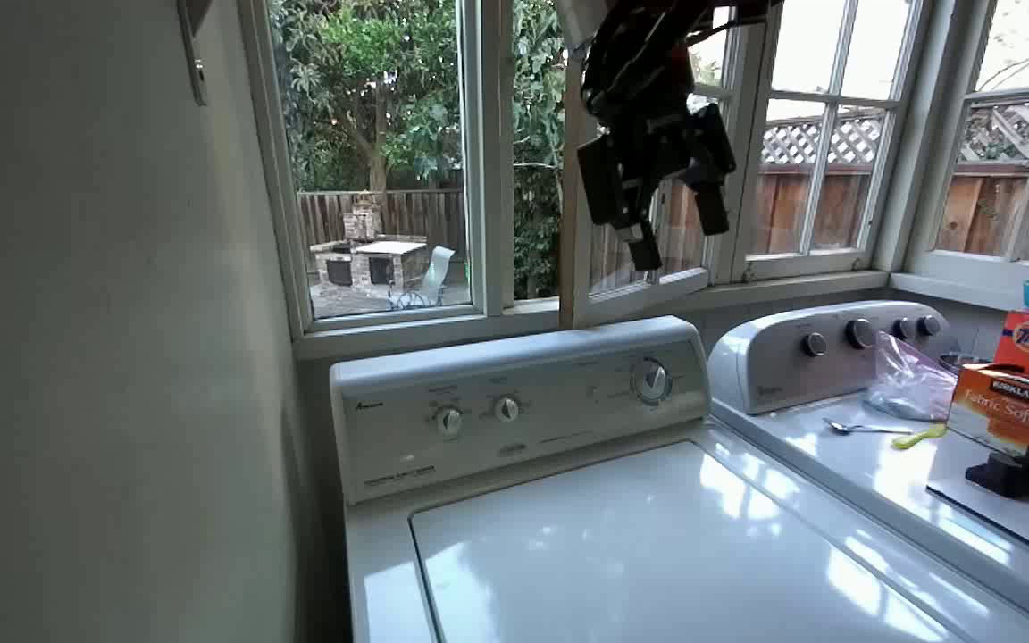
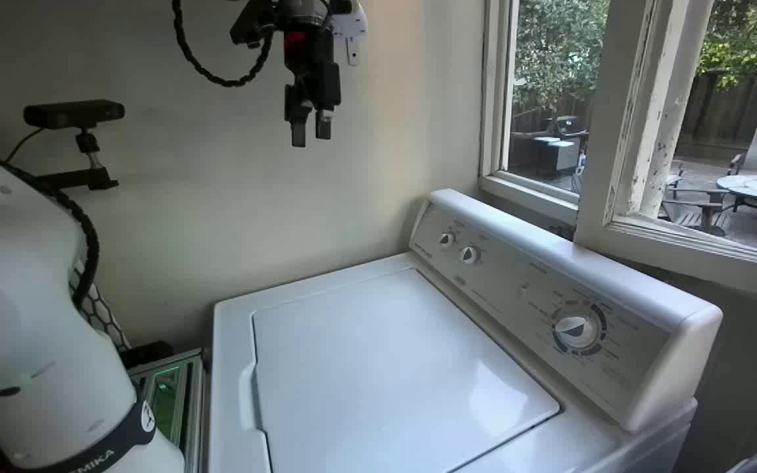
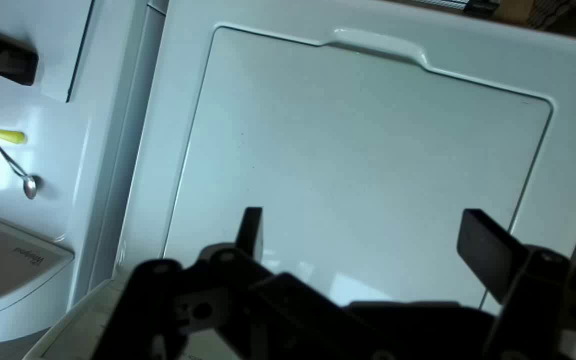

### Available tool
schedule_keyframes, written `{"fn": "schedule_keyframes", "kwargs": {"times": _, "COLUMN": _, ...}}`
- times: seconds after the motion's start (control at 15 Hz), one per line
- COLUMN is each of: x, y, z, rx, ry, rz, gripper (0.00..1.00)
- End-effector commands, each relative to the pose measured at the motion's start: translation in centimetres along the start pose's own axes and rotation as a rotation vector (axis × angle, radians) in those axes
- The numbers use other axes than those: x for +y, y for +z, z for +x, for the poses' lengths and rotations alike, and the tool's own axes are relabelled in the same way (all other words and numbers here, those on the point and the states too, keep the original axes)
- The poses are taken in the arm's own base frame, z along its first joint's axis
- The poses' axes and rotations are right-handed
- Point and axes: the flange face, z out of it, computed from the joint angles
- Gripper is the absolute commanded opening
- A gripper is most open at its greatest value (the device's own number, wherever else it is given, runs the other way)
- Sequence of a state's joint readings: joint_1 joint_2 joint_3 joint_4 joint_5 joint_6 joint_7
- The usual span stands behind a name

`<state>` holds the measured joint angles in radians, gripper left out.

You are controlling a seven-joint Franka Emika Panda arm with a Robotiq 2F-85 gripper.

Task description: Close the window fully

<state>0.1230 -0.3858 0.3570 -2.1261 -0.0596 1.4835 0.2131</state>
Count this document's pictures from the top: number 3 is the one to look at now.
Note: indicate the white clothes dryer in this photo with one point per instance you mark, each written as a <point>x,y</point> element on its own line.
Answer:
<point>49,132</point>

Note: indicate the white washer lid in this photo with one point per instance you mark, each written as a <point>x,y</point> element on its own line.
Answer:
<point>368,166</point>

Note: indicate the metal spoon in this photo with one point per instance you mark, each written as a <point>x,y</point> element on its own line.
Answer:
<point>31,185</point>

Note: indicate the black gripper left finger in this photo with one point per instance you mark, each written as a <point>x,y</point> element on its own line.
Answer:
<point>168,313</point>

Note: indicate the white top-load washing machine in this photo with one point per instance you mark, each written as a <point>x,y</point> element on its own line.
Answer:
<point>168,132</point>

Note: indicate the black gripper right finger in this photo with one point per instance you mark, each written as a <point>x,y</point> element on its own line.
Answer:
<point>540,301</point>

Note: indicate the grey dryer top panel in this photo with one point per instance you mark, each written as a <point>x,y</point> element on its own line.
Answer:
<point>54,40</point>

